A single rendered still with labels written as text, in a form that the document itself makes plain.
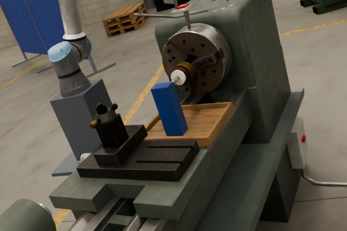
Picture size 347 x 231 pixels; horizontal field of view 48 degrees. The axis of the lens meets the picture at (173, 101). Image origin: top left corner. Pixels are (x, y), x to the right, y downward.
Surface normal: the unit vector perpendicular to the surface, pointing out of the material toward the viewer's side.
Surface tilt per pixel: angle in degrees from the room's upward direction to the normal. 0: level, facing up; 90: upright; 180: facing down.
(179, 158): 0
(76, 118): 90
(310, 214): 0
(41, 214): 57
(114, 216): 0
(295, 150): 90
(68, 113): 90
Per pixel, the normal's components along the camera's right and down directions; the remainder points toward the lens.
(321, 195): -0.29, -0.88
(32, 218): 0.45, -0.63
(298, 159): -0.43, 0.46
